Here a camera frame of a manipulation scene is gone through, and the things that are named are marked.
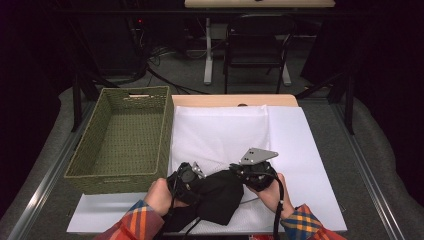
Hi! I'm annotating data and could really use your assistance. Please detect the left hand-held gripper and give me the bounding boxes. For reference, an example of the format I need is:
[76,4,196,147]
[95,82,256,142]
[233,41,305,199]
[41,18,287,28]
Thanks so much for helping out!
[166,161,206,206]

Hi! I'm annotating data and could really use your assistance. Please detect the left hand-held gripper cable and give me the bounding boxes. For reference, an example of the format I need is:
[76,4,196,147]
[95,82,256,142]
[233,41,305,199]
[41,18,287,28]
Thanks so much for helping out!
[155,189,202,240]

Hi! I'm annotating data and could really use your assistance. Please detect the person's right hand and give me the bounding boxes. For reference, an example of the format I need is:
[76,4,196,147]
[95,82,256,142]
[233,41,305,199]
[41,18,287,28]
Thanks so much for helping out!
[248,172,296,221]

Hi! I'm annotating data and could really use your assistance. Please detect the black folding chair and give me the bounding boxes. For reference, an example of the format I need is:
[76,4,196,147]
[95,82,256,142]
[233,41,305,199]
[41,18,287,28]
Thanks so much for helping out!
[223,13,298,95]

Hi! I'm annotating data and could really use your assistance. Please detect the white-legged desk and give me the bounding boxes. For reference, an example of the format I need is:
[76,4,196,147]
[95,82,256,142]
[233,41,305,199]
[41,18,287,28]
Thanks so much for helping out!
[184,0,336,87]

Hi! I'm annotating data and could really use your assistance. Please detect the person's left hand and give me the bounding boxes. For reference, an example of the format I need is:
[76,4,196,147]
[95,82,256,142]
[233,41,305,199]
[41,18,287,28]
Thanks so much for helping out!
[143,177,188,218]

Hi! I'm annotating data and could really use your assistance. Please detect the right hand-held gripper cable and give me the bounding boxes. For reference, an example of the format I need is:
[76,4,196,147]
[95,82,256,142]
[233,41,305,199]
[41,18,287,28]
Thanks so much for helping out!
[272,173,287,240]

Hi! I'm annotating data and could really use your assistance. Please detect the green woven basket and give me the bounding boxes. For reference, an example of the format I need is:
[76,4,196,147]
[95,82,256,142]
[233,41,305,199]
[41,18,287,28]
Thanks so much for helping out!
[63,85,175,196]

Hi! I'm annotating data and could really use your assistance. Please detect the metal rail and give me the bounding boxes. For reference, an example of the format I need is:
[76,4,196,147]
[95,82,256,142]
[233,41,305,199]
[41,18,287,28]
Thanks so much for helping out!
[333,99,408,240]
[6,99,98,240]

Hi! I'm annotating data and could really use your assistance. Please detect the black cloth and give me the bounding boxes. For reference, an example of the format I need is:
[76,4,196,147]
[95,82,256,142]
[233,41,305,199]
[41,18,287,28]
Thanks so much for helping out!
[161,169,246,234]

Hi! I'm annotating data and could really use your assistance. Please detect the white mat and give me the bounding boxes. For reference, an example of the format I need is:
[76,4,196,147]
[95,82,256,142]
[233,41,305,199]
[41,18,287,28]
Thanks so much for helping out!
[66,105,348,234]

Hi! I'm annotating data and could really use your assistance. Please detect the white mesh laundry bag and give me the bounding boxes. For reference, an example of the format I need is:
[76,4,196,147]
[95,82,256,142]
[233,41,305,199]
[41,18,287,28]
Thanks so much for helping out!
[168,104,291,233]

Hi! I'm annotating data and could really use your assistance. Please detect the black metal stand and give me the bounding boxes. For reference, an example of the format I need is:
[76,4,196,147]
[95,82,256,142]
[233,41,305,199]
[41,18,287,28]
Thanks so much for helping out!
[71,71,111,133]
[294,71,355,136]

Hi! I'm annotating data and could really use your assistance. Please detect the black floor cables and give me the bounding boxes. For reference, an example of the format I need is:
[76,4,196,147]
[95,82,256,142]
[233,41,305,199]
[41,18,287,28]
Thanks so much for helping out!
[126,16,211,96]

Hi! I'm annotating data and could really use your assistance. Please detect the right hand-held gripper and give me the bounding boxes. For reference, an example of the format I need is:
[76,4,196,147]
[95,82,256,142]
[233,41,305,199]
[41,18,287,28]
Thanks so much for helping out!
[229,147,280,193]

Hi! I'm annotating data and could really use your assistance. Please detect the hand-held gripper cable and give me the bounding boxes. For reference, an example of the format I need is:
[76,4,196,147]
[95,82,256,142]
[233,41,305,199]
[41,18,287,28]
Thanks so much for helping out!
[155,189,202,240]
[272,173,287,240]

